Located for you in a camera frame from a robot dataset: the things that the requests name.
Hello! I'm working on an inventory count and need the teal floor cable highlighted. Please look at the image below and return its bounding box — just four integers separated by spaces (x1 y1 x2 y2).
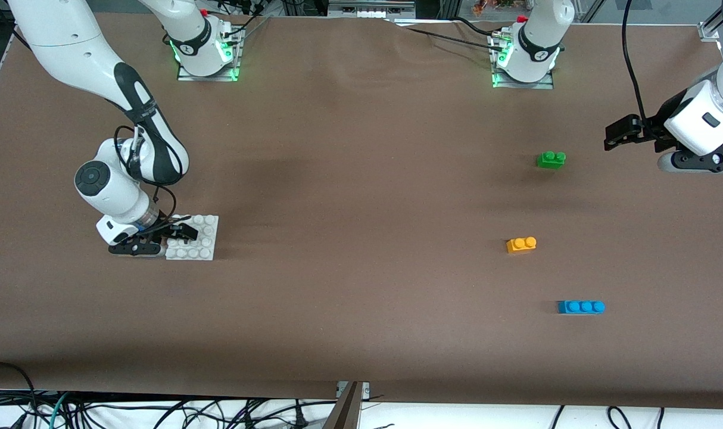
48 391 71 429

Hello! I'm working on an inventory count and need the blue three-stud block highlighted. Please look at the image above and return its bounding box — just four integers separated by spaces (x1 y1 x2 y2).
557 300 606 315

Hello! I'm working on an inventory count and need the white studded base plate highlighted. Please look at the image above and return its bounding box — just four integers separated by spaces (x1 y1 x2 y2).
165 214 219 261

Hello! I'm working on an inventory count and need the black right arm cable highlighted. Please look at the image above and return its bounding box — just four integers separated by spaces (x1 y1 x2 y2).
114 124 179 230

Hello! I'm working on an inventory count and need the grey metal rack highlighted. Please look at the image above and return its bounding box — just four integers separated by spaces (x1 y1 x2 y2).
329 0 417 20

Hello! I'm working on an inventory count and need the black tabletop cable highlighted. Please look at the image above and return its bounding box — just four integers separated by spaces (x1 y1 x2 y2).
394 24 505 48
454 17 502 39

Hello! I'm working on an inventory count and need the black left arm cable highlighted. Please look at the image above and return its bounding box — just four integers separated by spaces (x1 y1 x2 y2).
621 0 666 144

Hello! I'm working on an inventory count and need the brown slanted post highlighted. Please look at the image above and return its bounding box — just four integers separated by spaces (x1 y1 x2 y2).
323 381 363 429

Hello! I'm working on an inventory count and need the aluminium frame profile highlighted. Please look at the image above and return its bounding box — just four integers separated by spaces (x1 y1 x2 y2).
698 0 723 41

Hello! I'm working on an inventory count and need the black base cable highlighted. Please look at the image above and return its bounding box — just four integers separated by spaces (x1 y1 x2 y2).
222 3 273 42

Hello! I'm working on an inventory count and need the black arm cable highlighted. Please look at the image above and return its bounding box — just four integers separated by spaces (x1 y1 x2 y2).
114 124 179 230
621 0 666 144

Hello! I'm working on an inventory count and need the brown table cover sheet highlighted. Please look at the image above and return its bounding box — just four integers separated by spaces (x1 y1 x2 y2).
0 12 723 412

